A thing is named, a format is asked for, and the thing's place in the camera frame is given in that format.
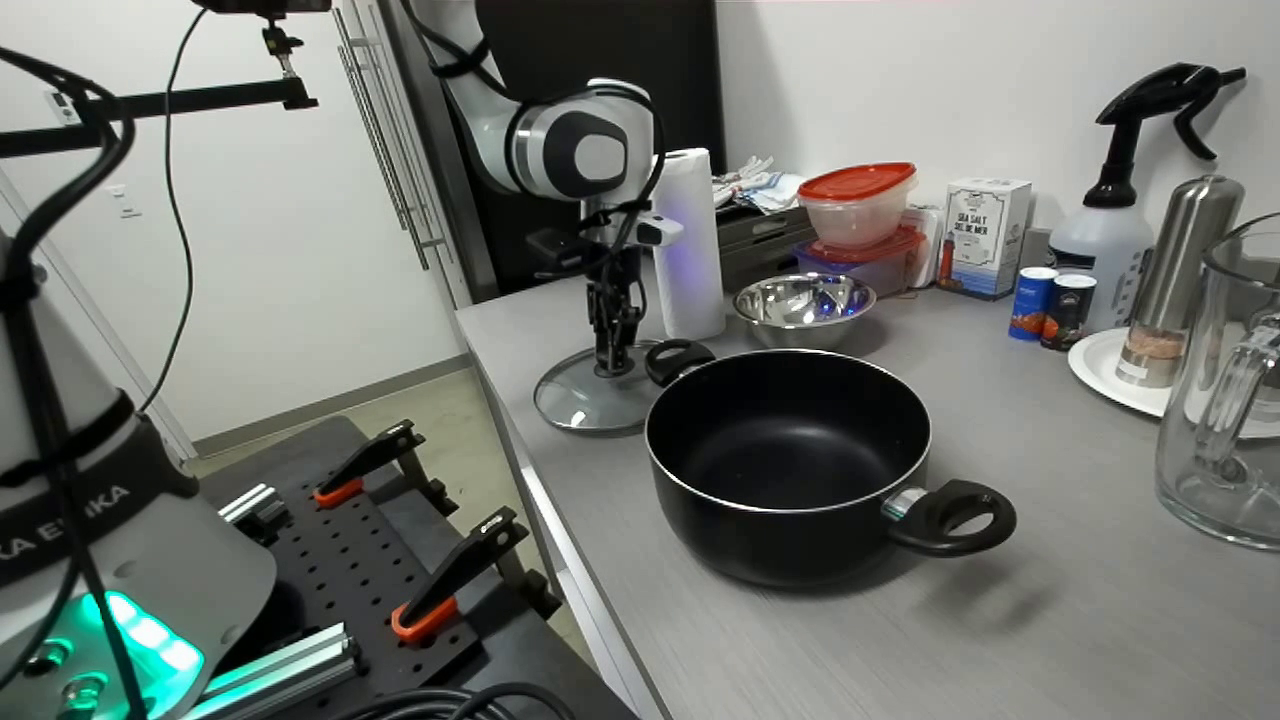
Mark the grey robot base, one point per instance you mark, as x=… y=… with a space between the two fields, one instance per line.
x=160 y=574

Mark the white paper towel roll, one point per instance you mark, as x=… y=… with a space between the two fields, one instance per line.
x=691 y=266

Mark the clear glass pitcher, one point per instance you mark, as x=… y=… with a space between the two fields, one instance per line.
x=1222 y=492

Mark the black orange spring clamp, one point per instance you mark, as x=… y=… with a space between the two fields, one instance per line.
x=463 y=574
x=365 y=464

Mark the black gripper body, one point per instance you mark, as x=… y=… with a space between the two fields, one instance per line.
x=616 y=266

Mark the short silver rail piece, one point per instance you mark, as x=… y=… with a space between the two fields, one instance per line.
x=249 y=504

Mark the clear container red lid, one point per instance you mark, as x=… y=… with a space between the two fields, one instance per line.
x=862 y=202
x=887 y=266

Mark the white plate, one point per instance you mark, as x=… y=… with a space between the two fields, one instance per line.
x=1100 y=365

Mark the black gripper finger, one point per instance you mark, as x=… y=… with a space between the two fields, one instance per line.
x=611 y=332
x=632 y=332

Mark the black perforated board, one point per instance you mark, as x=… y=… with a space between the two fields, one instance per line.
x=346 y=561

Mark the dark spice can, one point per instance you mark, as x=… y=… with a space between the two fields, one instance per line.
x=1074 y=314

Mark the steel grinder mill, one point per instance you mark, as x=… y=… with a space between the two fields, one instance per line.
x=1182 y=266

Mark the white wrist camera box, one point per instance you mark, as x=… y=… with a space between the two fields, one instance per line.
x=662 y=230

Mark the blue spice can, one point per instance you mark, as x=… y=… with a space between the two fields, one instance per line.
x=1029 y=307

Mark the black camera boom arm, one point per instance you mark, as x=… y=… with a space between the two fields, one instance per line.
x=200 y=103

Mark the glass lid black knob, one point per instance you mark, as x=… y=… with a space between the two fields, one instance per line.
x=572 y=400

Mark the spray bottle black trigger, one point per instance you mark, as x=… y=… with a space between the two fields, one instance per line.
x=1105 y=242

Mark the white striped cloth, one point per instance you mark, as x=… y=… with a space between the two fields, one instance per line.
x=763 y=185

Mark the black refrigerator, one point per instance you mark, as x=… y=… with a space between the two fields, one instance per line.
x=572 y=41

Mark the white blue carton box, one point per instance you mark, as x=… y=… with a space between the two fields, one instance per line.
x=985 y=235

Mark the aluminium extrusion rail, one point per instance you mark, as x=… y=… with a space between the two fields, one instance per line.
x=287 y=667

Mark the steel mixing bowl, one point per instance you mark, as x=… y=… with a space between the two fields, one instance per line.
x=800 y=322

